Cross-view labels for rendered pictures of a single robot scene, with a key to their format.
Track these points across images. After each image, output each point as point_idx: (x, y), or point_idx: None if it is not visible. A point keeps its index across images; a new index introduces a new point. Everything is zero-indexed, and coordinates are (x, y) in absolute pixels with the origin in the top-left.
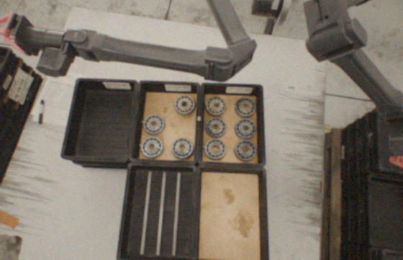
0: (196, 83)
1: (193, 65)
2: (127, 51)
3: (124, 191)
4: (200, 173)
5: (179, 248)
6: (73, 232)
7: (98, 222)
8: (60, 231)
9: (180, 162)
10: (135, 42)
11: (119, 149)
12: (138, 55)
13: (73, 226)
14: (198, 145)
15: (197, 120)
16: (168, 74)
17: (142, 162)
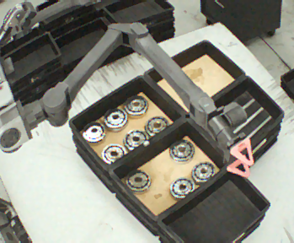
0: (111, 171)
1: (154, 40)
2: (183, 74)
3: (253, 144)
4: None
5: (247, 100)
6: None
7: (280, 176)
8: None
9: (197, 127)
10: (172, 75)
11: (227, 197)
12: (179, 67)
13: None
14: (170, 126)
15: (148, 144)
16: (110, 241)
17: (224, 153)
